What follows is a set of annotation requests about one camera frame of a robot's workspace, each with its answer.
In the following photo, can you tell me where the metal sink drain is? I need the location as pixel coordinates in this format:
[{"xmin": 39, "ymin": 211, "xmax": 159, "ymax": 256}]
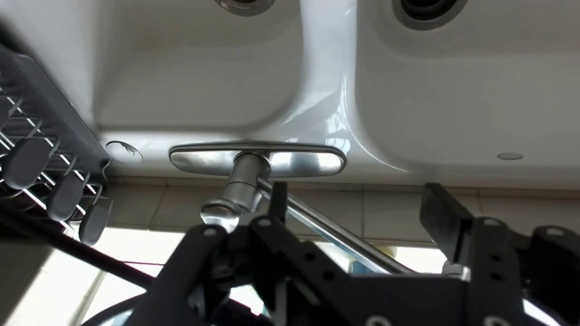
[
  {"xmin": 389, "ymin": 0, "xmax": 470, "ymax": 31},
  {"xmin": 213, "ymin": 0, "xmax": 278, "ymax": 19}
]

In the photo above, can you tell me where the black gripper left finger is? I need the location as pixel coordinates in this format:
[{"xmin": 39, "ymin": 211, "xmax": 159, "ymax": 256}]
[{"xmin": 124, "ymin": 180, "xmax": 365, "ymax": 326}]

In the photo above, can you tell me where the chrome sink faucet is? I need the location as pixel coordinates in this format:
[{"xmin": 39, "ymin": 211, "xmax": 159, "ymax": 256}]
[{"xmin": 166, "ymin": 142, "xmax": 418, "ymax": 279}]

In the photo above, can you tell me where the small white sink hole cap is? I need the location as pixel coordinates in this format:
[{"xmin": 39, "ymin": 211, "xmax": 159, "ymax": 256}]
[{"xmin": 494, "ymin": 151, "xmax": 525, "ymax": 163}]

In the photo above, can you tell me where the black cable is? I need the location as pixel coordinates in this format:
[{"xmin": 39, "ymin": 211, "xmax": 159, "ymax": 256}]
[{"xmin": 0, "ymin": 202, "xmax": 157, "ymax": 290}]

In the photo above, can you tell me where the grey dish drying rack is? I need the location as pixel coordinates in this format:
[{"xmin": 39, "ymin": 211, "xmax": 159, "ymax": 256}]
[{"xmin": 0, "ymin": 44, "xmax": 115, "ymax": 247}]

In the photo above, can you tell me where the white double basin sink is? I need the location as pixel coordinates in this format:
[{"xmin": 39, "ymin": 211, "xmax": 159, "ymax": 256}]
[{"xmin": 59, "ymin": 0, "xmax": 580, "ymax": 191}]

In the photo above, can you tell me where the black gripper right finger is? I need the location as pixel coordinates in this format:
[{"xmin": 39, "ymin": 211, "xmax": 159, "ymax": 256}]
[{"xmin": 418, "ymin": 182, "xmax": 580, "ymax": 326}]

